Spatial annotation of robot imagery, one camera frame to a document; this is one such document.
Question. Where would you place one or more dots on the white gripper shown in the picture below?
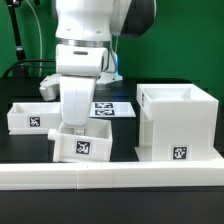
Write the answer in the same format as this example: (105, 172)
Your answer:
(76, 95)

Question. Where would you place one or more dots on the white front drawer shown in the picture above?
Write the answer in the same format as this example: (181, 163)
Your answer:
(95, 145)

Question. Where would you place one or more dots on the white drawer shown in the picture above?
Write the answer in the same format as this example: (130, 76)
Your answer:
(95, 145)
(33, 118)

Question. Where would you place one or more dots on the white drawer cabinet box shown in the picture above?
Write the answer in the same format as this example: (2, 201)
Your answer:
(177, 123)

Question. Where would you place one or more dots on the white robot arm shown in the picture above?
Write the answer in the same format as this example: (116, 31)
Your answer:
(84, 32)

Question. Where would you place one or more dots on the white marker tag sheet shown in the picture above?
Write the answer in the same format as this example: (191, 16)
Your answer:
(112, 109)

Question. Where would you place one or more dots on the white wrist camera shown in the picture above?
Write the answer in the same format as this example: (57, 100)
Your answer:
(50, 86)

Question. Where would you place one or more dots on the black camera stand pole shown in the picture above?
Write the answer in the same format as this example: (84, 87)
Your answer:
(18, 70)

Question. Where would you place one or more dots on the white L-shaped fence wall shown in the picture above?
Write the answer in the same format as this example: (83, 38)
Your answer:
(39, 176)

